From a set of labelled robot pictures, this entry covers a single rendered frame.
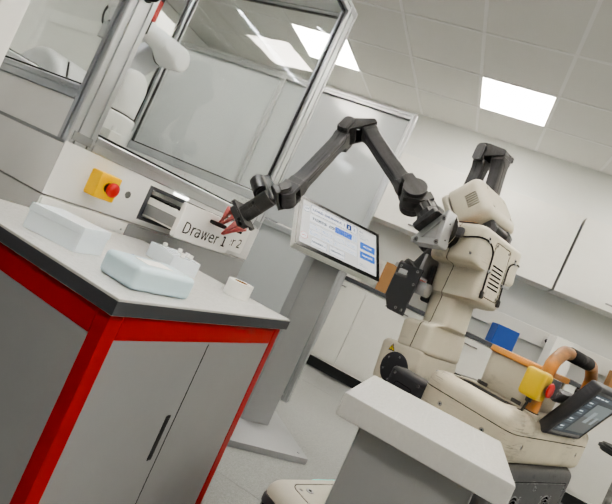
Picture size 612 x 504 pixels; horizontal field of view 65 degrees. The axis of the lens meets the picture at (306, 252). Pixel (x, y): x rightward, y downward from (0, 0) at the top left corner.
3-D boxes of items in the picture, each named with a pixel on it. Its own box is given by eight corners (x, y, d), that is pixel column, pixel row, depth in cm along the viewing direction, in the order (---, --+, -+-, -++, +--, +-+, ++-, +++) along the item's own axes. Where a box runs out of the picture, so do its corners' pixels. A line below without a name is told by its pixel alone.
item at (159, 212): (220, 247, 169) (227, 231, 169) (173, 231, 146) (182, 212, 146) (142, 208, 186) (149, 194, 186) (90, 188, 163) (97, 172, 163)
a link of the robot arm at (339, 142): (358, 118, 170) (357, 143, 179) (344, 113, 172) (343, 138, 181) (288, 192, 149) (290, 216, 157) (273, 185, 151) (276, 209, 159)
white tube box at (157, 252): (194, 278, 125) (200, 264, 125) (167, 269, 119) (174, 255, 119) (171, 262, 134) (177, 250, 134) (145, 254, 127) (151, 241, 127)
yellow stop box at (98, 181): (114, 204, 135) (124, 181, 135) (93, 197, 128) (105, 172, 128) (102, 198, 137) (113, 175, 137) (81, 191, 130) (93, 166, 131)
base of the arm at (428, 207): (437, 209, 140) (457, 224, 147) (426, 190, 144) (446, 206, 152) (412, 228, 144) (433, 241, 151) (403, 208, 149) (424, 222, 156)
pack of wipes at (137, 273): (156, 281, 98) (166, 261, 98) (188, 301, 93) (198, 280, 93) (95, 268, 85) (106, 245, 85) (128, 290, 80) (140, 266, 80)
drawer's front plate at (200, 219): (225, 253, 170) (238, 225, 170) (172, 236, 144) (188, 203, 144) (221, 251, 171) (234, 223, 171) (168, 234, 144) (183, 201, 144)
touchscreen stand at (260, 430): (305, 465, 235) (392, 274, 235) (221, 444, 217) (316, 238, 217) (273, 415, 281) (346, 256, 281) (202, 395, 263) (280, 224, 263)
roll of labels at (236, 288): (251, 304, 126) (258, 290, 126) (229, 296, 121) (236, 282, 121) (240, 295, 131) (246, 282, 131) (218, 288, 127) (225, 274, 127)
